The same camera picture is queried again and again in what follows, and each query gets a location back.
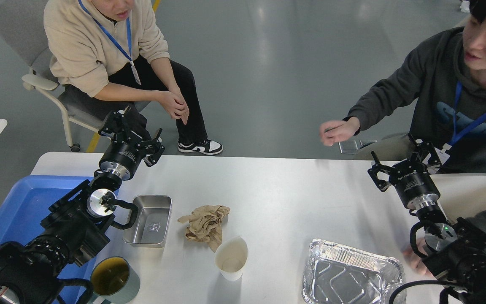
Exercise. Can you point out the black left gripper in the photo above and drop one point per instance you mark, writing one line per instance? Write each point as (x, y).
(127, 149)

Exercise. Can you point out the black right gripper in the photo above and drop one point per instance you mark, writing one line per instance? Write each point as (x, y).
(414, 183)

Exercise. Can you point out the stainless steel rectangular tin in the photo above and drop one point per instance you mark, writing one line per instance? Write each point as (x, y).
(151, 225)

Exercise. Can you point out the teal mug yellow inside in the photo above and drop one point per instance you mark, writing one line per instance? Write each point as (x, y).
(114, 281)

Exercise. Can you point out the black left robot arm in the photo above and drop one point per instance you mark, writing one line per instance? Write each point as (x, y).
(74, 229)

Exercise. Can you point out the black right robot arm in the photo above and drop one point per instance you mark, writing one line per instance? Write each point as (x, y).
(455, 253)

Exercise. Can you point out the metal floor socket plate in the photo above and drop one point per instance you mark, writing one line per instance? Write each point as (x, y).
(351, 147)

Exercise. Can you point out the white plastic bin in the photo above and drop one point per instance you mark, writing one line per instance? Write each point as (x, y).
(461, 195)

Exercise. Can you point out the person in beige sweater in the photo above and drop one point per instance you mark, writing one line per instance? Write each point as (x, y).
(111, 54)

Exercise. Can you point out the person in dark hoodie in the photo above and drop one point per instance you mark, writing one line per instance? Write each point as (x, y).
(446, 76)

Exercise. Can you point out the crumpled brown paper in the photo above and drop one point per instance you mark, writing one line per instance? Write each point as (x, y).
(205, 224)

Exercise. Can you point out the aluminium foil tray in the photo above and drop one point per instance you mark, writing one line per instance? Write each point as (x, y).
(339, 274)

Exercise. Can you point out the blue plastic tray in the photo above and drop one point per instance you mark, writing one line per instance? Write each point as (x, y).
(25, 207)

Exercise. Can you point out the white paper cup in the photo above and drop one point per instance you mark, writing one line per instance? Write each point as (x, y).
(231, 257)

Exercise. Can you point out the grey office chair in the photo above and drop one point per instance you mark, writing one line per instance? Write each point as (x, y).
(23, 22)

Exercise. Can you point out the white chair base background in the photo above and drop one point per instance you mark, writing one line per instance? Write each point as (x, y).
(464, 6)

